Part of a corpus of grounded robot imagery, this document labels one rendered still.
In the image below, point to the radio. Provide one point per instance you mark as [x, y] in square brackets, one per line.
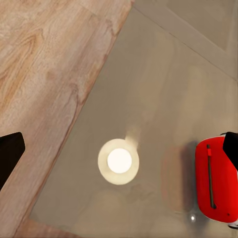
[216, 182]

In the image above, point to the coffee table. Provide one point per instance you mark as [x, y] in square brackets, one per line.
[127, 167]

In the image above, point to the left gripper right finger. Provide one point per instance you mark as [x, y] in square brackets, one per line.
[230, 147]

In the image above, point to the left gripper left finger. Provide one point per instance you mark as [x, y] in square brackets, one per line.
[12, 148]

